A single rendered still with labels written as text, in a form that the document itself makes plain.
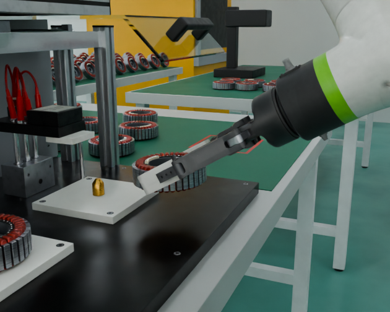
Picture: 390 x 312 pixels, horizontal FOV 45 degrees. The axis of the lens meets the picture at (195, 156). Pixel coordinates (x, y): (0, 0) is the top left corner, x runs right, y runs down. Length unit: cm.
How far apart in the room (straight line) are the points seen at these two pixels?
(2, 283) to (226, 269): 27
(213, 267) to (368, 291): 155
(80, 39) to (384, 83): 54
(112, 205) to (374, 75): 42
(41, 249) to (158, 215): 19
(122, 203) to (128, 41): 377
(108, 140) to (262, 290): 124
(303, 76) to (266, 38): 529
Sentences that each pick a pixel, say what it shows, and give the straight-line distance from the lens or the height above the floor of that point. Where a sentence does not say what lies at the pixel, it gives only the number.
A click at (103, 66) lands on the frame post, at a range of 95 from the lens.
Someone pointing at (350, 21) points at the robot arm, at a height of 106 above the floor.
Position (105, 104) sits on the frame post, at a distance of 96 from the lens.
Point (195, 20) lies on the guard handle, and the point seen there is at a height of 106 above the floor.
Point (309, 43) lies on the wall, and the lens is 578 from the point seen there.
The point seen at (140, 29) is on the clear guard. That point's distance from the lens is 64.
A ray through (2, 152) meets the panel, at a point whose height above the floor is 82.
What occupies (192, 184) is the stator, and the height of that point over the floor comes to 83.
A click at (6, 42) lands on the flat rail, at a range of 76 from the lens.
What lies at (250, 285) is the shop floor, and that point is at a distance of 207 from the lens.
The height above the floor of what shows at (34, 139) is 86.
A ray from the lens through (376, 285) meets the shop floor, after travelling 219.
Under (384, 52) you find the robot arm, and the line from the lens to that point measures 56.
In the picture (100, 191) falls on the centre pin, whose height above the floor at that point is 79.
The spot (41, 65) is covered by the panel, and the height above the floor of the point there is 97.
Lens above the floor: 105
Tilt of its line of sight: 15 degrees down
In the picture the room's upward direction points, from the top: straight up
